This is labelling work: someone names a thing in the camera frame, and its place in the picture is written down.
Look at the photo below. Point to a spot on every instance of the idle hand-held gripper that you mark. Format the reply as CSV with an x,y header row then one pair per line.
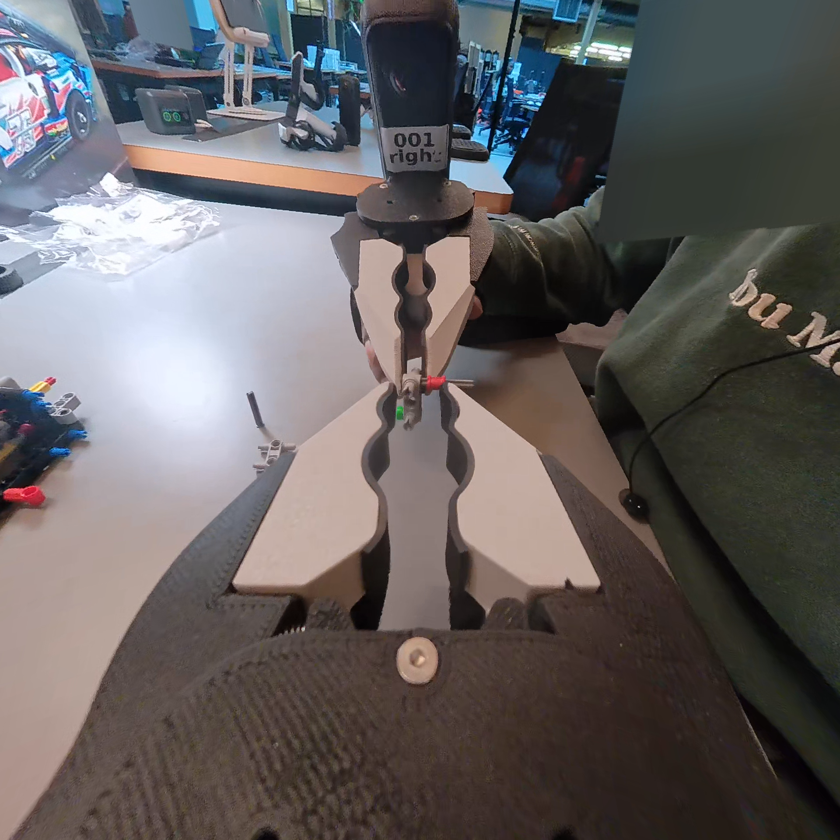
x,y
349,111
308,124

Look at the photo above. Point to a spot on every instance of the small grey lego axle assembly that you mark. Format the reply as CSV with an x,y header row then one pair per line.
x,y
431,382

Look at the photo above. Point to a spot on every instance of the person's right hand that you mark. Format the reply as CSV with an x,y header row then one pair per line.
x,y
375,367

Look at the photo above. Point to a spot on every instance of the black lego tire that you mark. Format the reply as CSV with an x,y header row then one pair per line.
x,y
10,282

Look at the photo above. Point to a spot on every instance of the grey lego connector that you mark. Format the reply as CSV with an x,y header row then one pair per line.
x,y
274,451

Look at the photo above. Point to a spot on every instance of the person's green sweatshirt torso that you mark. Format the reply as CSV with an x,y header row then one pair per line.
x,y
722,492

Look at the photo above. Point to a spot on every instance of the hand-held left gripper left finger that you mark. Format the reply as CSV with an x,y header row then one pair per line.
x,y
308,525

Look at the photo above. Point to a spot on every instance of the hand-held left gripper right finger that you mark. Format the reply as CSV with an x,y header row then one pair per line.
x,y
518,525

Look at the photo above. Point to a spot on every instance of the grey portable power station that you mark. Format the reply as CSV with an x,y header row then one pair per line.
x,y
170,115

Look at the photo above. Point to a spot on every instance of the person's right forearm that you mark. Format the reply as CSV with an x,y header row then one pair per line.
x,y
558,275

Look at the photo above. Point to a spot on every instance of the black wrist rest pad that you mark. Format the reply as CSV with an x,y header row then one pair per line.
x,y
471,151
463,131

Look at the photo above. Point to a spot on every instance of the lego race car box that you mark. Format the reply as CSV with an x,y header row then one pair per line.
x,y
59,98

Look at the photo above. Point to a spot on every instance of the black monitor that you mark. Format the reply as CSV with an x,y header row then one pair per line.
x,y
564,144

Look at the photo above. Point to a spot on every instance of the black lego chassis assembly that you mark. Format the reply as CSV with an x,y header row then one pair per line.
x,y
26,433

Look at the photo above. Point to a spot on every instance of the empty clear plastic bag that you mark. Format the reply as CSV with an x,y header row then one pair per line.
x,y
131,229

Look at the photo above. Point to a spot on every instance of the black lego axle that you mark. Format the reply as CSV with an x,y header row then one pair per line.
x,y
254,410

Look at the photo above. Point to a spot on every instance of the grey tilted board stand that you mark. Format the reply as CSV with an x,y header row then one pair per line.
x,y
246,113

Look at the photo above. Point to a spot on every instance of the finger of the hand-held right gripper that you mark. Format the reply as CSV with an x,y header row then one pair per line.
x,y
453,282
377,289

